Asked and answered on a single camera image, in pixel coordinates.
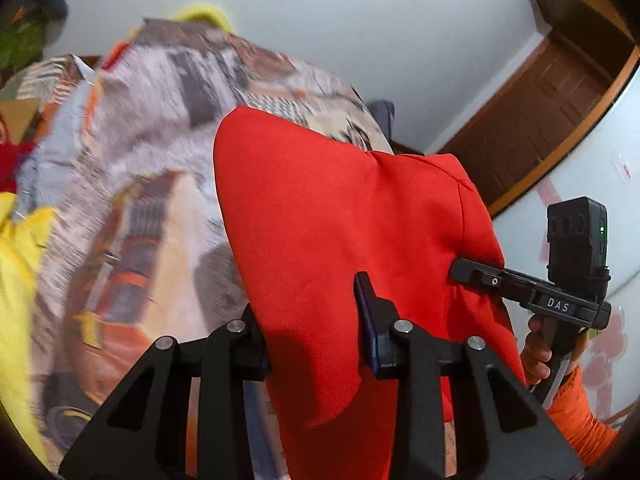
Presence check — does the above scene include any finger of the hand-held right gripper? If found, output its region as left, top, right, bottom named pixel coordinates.
left=449, top=258, right=532, bottom=305

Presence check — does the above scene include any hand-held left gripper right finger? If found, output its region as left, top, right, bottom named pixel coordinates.
left=353, top=271, right=586, bottom=480

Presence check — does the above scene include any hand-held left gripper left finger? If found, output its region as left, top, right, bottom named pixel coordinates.
left=59, top=305, right=272, bottom=480

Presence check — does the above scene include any red garment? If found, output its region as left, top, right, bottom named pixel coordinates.
left=212, top=106, right=526, bottom=480

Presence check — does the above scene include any person's right hand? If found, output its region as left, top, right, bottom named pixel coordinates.
left=520, top=316, right=555, bottom=387

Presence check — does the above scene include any brown wooden door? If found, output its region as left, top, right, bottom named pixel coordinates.
left=440, top=0, right=640, bottom=219

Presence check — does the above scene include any dark blue cloth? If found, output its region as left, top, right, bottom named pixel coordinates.
left=367, top=100, right=397, bottom=144

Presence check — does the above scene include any newspaper print blanket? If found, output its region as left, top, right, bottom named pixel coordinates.
left=15, top=17, right=458, bottom=480

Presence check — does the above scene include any yellow cloth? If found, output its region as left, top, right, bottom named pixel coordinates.
left=0, top=192, right=54, bottom=456

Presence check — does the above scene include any yellow plush toy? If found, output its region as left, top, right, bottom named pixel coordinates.
left=172, top=4, right=236, bottom=33

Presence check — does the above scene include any green cloth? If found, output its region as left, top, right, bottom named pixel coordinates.
left=0, top=15, right=48, bottom=73

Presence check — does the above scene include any pink ribbon wall decal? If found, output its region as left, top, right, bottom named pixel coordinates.
left=537, top=180, right=568, bottom=258

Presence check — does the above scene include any pink heart wall decal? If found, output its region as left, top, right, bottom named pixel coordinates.
left=582, top=305, right=630, bottom=423

